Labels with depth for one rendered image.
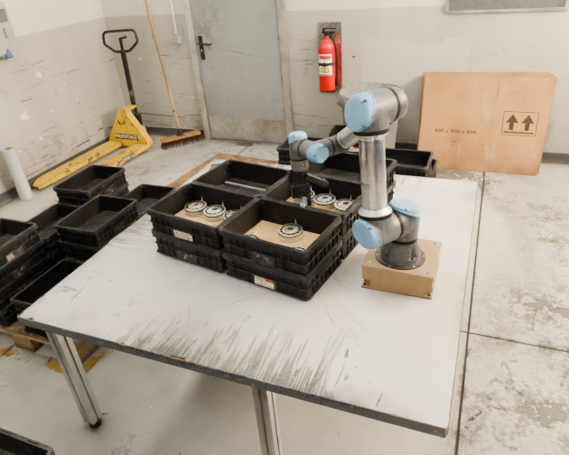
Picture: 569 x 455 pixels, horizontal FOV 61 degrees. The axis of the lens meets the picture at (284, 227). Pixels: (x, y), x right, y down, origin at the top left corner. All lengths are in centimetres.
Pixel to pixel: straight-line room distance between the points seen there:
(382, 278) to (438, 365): 40
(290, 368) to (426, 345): 45
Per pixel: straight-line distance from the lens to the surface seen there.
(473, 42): 465
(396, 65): 475
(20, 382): 298
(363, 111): 155
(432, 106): 460
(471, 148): 462
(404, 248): 183
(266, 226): 207
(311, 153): 188
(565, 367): 279
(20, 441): 185
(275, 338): 171
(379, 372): 159
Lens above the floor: 187
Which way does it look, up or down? 30 degrees down
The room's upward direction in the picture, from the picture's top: 5 degrees counter-clockwise
